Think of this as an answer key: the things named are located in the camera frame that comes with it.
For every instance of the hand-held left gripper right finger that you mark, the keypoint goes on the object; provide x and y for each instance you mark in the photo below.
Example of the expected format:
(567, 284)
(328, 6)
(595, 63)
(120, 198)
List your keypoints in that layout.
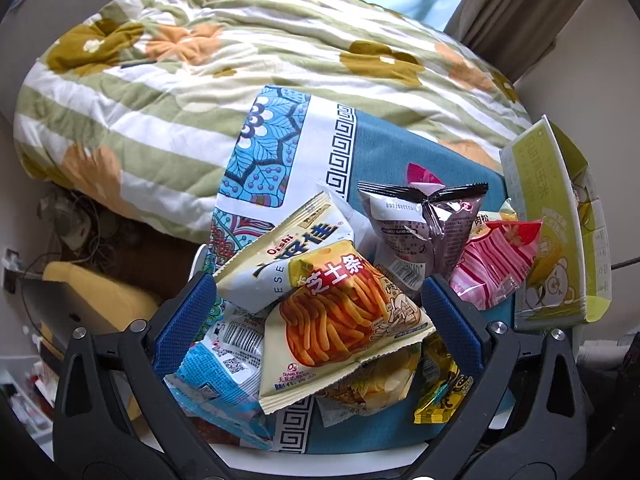
(450, 315)

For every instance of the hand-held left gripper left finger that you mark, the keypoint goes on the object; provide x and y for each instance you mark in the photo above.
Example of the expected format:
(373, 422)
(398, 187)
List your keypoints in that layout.
(182, 310)

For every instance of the orange cheese stick snack packet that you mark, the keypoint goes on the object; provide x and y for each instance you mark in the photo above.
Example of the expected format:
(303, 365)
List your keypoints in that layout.
(330, 325)

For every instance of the green and white cardboard box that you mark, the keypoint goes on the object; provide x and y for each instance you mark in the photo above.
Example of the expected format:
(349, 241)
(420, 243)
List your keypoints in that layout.
(550, 240)

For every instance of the pink striped snack packet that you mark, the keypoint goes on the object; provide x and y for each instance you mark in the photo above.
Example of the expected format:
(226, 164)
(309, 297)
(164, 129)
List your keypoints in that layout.
(485, 270)

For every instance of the blue and white snack packet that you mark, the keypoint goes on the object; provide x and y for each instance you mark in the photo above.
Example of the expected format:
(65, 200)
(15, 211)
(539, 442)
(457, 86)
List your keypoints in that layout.
(225, 360)

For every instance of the small yellow snack packet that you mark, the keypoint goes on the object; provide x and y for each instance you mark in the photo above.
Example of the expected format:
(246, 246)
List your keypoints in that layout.
(440, 385)

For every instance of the purple snack packet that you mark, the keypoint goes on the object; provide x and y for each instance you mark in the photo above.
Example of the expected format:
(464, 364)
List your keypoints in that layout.
(415, 240)

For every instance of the small white snack packet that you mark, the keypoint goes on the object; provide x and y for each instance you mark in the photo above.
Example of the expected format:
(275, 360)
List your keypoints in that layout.
(487, 220)

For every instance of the yellow potato chip packet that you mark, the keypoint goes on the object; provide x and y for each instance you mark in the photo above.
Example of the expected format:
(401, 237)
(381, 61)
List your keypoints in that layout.
(370, 385)

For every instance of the white and yellow snack packet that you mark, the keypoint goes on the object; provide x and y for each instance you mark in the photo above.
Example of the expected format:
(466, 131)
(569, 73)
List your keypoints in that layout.
(280, 260)

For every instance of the small pink wrapper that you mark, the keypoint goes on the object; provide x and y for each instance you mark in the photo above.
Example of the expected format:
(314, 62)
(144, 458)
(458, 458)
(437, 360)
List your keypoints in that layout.
(422, 174)

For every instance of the white pipe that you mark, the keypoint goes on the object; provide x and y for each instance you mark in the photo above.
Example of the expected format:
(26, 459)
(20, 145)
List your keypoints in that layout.
(602, 352)

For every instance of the blue patterned tablecloth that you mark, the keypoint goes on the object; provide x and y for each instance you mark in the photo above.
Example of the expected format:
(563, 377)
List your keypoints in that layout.
(390, 150)

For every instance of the floral striped quilt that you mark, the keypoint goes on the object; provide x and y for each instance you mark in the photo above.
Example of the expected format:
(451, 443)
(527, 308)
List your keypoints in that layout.
(200, 85)

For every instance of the beige curtain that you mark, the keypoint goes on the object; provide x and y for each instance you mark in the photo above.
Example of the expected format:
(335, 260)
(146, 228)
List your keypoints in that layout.
(500, 20)

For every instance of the wall socket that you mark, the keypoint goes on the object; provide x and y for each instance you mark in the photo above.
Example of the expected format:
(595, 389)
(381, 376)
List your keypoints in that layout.
(11, 270)

